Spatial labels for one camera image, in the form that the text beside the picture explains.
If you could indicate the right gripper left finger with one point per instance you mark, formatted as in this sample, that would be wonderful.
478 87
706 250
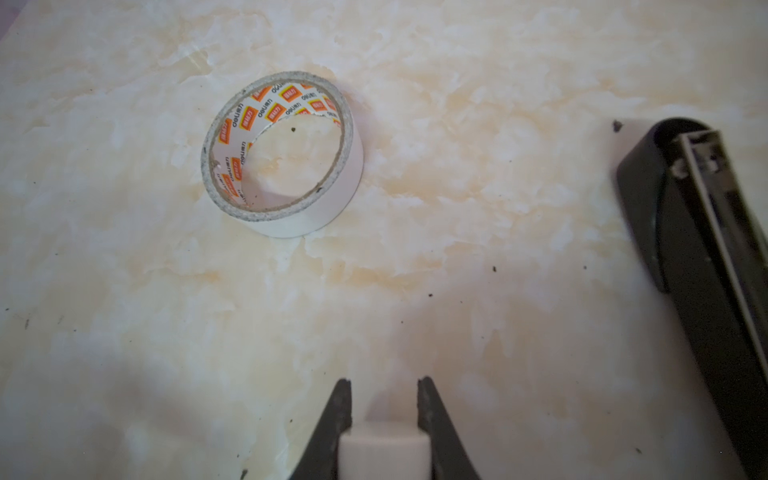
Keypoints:
320 457

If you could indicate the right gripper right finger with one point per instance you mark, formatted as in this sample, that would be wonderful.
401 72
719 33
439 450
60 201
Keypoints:
448 456

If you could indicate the beige staple box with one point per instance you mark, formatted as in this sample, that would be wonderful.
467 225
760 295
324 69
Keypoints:
384 450

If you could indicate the black stapler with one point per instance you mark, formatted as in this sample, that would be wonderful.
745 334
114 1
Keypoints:
703 247

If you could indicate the clear tape roll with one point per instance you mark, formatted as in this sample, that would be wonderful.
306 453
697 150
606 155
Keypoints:
284 156

